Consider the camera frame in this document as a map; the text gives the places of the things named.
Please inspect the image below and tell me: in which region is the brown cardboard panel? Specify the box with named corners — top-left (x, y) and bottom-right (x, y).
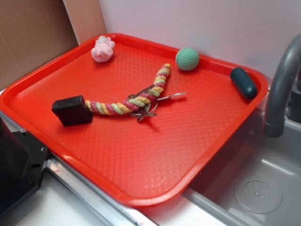
top-left (0, 0), bottom-right (106, 89)

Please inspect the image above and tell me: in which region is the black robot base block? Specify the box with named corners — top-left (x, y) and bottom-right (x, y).
top-left (0, 120), bottom-right (49, 217)

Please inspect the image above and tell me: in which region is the red plastic tray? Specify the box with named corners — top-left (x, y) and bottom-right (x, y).
top-left (0, 33), bottom-right (268, 207)

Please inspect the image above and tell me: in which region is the grey plastic sink basin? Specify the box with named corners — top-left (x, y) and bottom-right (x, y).
top-left (184, 110), bottom-right (301, 226)

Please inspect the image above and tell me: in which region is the dark teal capsule object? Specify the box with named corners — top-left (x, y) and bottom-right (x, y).
top-left (230, 67), bottom-right (257, 100)

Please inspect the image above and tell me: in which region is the black box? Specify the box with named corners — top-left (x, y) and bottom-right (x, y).
top-left (52, 95), bottom-right (93, 127)

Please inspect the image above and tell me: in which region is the pink plush toy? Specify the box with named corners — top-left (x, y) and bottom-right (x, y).
top-left (91, 36), bottom-right (115, 63)

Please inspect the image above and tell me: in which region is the multicolour twisted rope toy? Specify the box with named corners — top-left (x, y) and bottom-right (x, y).
top-left (85, 64), bottom-right (171, 116)

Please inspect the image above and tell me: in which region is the green knitted ball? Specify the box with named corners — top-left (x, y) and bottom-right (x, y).
top-left (175, 48), bottom-right (199, 71)

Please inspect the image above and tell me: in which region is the grey toy faucet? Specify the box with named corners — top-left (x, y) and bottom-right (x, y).
top-left (262, 34), bottom-right (301, 137)

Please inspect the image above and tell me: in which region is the brown lizard keychain with ring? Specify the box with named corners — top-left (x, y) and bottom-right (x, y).
top-left (127, 85), bottom-right (187, 121)

